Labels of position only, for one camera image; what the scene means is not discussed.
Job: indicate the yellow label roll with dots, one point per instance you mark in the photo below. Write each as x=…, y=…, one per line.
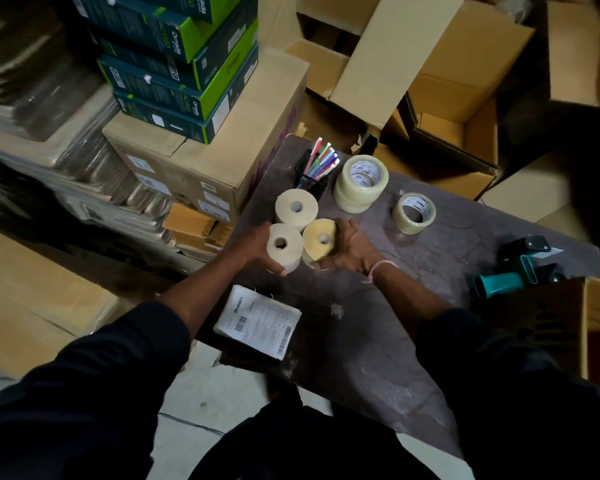
x=319, y=240

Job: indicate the green and teal product box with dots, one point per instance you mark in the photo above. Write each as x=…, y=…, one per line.
x=180, y=94
x=195, y=4
x=200, y=64
x=180, y=125
x=160, y=29

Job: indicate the person's black trousers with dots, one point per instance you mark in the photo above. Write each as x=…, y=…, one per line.
x=300, y=444

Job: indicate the person's right thumb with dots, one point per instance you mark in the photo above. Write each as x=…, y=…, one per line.
x=334, y=262

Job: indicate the closed cardboard box with labels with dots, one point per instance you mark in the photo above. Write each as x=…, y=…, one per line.
x=230, y=154

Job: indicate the plain flat cardboard box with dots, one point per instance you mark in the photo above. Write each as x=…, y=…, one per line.
x=535, y=189

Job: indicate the small open cardboard box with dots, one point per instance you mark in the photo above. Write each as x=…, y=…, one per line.
x=460, y=139

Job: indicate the pink wristband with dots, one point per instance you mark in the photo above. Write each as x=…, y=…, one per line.
x=379, y=267

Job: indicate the stacks of wrapped flat cartons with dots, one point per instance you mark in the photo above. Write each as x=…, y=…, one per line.
x=45, y=109

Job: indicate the person's left forearm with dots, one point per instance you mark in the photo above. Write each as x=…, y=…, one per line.
x=205, y=289

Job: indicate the pile of brown envelopes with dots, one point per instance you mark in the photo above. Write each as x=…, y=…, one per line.
x=195, y=227

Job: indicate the stack of white shipping labels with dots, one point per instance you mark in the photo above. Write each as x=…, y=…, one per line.
x=257, y=322

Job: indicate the person's right forearm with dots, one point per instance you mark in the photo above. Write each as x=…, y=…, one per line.
x=410, y=297

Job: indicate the flat cardboard sheet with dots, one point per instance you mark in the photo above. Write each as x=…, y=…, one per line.
x=30, y=299

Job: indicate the teal tape dispenser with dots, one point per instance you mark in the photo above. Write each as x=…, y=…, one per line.
x=510, y=277

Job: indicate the black mesh pen holder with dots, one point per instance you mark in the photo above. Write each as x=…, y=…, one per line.
x=310, y=185

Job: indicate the person's left thumb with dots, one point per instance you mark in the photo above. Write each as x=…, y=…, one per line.
x=276, y=269

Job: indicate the white label roll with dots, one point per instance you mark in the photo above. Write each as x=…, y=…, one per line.
x=286, y=247
x=296, y=207

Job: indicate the clear packing tape roll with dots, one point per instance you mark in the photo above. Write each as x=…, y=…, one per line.
x=365, y=173
x=414, y=214
x=347, y=199

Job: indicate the person's right hand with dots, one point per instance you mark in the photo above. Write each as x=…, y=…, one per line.
x=355, y=249

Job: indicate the person's left hand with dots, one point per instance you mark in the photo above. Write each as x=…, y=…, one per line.
x=252, y=249

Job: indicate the bunch of coloured pens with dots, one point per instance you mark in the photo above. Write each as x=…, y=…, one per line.
x=322, y=159

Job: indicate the open brown cardboard box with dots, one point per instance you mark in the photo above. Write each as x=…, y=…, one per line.
x=570, y=319

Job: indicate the large open cardboard box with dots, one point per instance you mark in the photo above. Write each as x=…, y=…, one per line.
x=395, y=49

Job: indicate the tall cardboard box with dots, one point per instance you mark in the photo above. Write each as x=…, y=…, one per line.
x=575, y=49

